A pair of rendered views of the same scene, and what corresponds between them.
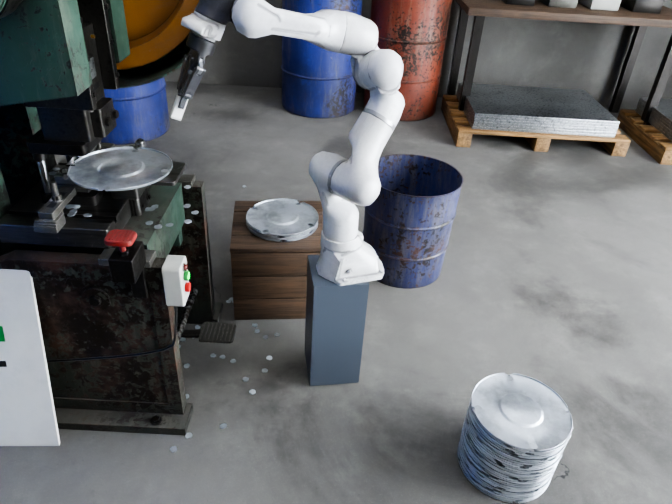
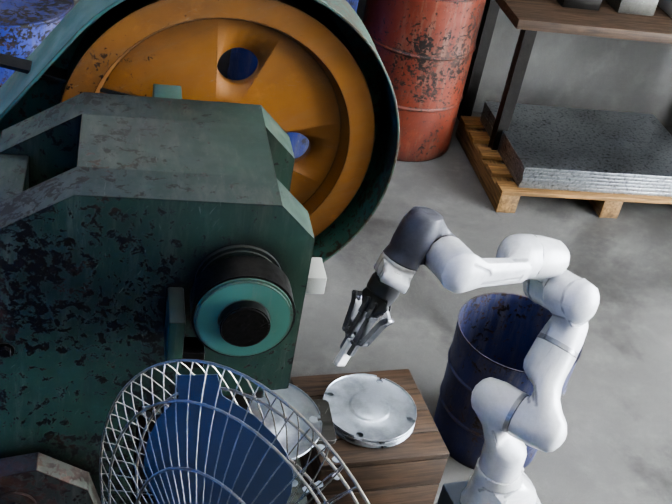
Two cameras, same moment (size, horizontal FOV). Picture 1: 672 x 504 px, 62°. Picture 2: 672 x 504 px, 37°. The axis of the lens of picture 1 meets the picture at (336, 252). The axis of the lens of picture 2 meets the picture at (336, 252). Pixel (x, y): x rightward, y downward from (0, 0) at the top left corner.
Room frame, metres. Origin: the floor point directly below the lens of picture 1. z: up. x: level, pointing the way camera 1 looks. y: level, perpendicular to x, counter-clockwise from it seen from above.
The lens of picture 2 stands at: (-0.20, 0.98, 2.44)
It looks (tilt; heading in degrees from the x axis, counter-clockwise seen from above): 34 degrees down; 345
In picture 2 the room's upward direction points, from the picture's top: 11 degrees clockwise
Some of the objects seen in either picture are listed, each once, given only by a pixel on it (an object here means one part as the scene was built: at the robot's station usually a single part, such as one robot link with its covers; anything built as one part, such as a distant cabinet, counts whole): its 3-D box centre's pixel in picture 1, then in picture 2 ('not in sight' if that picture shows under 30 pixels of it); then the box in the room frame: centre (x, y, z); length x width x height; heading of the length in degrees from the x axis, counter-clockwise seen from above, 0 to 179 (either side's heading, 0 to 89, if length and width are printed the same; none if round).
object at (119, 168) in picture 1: (121, 167); (260, 418); (1.50, 0.65, 0.78); 0.29 x 0.29 x 0.01
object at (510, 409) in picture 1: (520, 409); not in sight; (1.15, -0.58, 0.25); 0.29 x 0.29 x 0.01
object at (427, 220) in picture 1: (407, 221); (501, 384); (2.23, -0.32, 0.24); 0.42 x 0.42 x 0.48
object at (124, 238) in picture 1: (122, 247); not in sight; (1.17, 0.54, 0.72); 0.07 x 0.06 x 0.08; 91
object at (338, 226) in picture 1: (334, 193); (498, 426); (1.55, 0.02, 0.71); 0.18 x 0.11 x 0.25; 45
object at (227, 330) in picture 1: (152, 333); not in sight; (1.50, 0.64, 0.14); 0.59 x 0.10 x 0.05; 91
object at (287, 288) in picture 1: (282, 258); (358, 454); (1.96, 0.22, 0.18); 0.40 x 0.38 x 0.35; 98
